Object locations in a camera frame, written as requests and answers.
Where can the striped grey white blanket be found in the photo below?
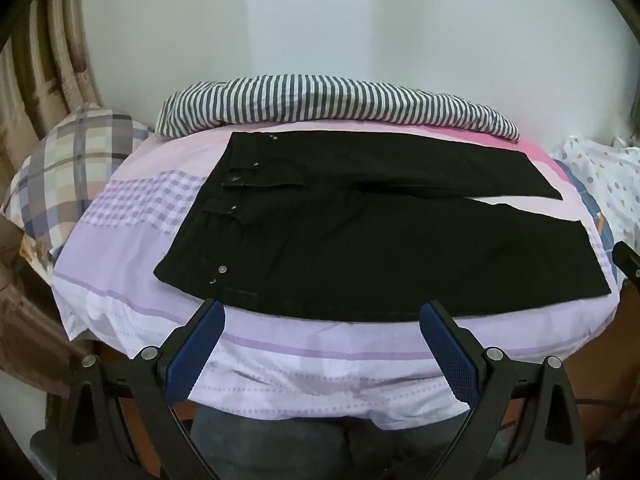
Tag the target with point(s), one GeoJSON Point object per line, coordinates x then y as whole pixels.
{"type": "Point", "coordinates": [306, 98]}

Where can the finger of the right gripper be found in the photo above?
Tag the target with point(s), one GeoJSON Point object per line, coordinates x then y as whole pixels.
{"type": "Point", "coordinates": [628, 261]}

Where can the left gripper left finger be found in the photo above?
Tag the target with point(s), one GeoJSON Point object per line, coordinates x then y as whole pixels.
{"type": "Point", "coordinates": [95, 440]}

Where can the plaid pillow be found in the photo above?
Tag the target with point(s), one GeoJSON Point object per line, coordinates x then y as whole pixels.
{"type": "Point", "coordinates": [66, 171]}

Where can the brown patterned curtain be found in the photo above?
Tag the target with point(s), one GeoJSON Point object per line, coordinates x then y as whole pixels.
{"type": "Point", "coordinates": [45, 74]}

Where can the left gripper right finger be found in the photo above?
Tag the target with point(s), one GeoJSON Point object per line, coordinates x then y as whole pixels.
{"type": "Point", "coordinates": [523, 421]}

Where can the blue patterned sheet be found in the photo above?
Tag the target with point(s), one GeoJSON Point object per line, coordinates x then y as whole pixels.
{"type": "Point", "coordinates": [603, 228]}

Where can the dark jeans legs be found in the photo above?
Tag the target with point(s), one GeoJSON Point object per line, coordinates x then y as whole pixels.
{"type": "Point", "coordinates": [315, 448]}

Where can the dotted white cloth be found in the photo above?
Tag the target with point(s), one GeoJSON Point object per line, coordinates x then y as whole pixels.
{"type": "Point", "coordinates": [611, 176]}

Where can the black pants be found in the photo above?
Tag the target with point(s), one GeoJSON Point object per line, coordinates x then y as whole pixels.
{"type": "Point", "coordinates": [370, 226]}

